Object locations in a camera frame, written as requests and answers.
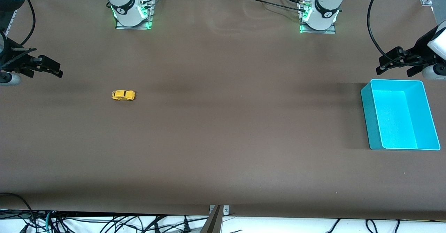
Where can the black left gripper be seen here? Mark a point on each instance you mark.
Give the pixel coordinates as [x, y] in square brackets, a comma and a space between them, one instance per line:
[419, 55]

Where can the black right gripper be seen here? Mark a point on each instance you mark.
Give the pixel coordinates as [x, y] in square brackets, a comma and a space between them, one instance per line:
[16, 62]

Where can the yellow beetle toy car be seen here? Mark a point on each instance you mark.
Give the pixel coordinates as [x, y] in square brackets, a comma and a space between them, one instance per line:
[123, 95]

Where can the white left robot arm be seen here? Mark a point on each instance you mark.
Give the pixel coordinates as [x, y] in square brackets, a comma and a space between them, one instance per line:
[324, 10]

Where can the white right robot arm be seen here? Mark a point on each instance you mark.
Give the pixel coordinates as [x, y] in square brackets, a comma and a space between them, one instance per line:
[125, 6]

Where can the cyan plastic bin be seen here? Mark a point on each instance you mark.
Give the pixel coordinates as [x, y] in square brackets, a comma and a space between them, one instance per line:
[397, 121]

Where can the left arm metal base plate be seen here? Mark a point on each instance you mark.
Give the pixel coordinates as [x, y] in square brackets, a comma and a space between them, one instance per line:
[331, 31]

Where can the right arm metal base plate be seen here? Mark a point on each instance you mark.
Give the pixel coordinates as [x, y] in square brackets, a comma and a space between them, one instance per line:
[150, 13]

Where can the metal table edge bracket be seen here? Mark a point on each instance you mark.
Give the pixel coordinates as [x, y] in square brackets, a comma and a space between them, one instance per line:
[225, 210]

